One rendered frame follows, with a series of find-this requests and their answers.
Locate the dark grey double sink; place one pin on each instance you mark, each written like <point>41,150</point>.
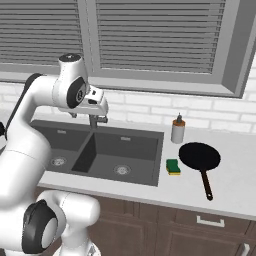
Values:
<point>110,156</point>

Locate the green and yellow sponge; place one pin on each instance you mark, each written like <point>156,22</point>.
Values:
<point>173,166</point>

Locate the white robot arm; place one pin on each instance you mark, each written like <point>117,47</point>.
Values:
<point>23,156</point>

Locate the white soap dispenser orange collar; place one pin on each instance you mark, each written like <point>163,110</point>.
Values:
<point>177,132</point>

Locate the grey sink tap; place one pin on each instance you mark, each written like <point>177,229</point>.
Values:
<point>93,122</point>

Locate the brown cupboard door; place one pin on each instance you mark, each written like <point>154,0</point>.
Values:
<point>116,236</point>
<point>193,243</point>

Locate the grey window with blinds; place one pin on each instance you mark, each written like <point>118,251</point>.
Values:
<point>150,36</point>

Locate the black frying pan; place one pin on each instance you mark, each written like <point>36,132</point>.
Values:
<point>199,156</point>

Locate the brown fixed panel under sink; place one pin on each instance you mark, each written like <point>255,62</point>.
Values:
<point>116,205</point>

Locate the brown drawer front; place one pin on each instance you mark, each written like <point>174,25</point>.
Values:
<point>186,218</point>

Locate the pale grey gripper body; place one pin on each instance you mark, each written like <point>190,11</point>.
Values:
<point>95,107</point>

